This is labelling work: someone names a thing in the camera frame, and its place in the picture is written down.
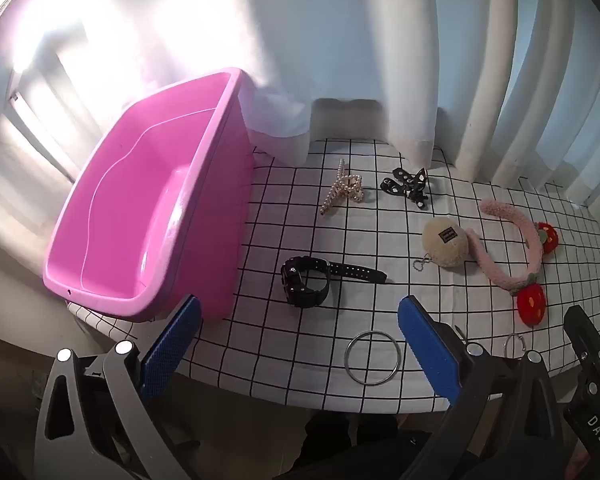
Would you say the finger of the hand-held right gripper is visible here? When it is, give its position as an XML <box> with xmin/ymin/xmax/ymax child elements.
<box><xmin>563</xmin><ymin>304</ymin><xmax>600</xmax><ymax>392</ymax></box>

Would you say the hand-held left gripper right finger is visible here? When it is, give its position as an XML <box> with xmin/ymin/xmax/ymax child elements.
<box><xmin>397</xmin><ymin>295</ymin><xmax>588</xmax><ymax>480</ymax></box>

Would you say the black bow hair clip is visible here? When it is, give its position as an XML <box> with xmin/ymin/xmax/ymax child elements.
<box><xmin>379</xmin><ymin>166</ymin><xmax>428</xmax><ymax>208</ymax></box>

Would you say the pink plastic tub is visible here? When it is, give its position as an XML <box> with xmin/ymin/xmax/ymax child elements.
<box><xmin>43</xmin><ymin>67</ymin><xmax>255</xmax><ymax>323</ymax></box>

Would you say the pink strawberry plush headband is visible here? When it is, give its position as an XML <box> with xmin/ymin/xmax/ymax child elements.
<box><xmin>465</xmin><ymin>199</ymin><xmax>560</xmax><ymax>328</ymax></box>

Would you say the white curtain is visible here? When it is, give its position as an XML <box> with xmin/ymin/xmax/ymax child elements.
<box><xmin>0</xmin><ymin>0</ymin><xmax>600</xmax><ymax>211</ymax></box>

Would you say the beige plush ball keychain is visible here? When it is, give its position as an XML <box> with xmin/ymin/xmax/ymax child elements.
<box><xmin>412</xmin><ymin>218</ymin><xmax>470</xmax><ymax>273</ymax></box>

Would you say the white black grid tablecloth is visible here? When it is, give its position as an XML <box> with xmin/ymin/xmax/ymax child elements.
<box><xmin>67</xmin><ymin>137</ymin><xmax>600</xmax><ymax>413</ymax></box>

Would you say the large silver bangle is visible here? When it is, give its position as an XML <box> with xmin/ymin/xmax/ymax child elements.
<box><xmin>343</xmin><ymin>331</ymin><xmax>400</xmax><ymax>387</ymax></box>

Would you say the black wristwatch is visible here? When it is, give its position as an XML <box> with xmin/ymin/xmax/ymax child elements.
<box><xmin>280</xmin><ymin>256</ymin><xmax>388</xmax><ymax>308</ymax></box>

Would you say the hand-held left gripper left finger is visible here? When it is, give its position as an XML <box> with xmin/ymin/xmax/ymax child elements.
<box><xmin>34</xmin><ymin>295</ymin><xmax>203</xmax><ymax>480</ymax></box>

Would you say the pearl hair claw clip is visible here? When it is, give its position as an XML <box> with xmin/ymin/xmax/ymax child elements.
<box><xmin>319</xmin><ymin>158</ymin><xmax>368</xmax><ymax>217</ymax></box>

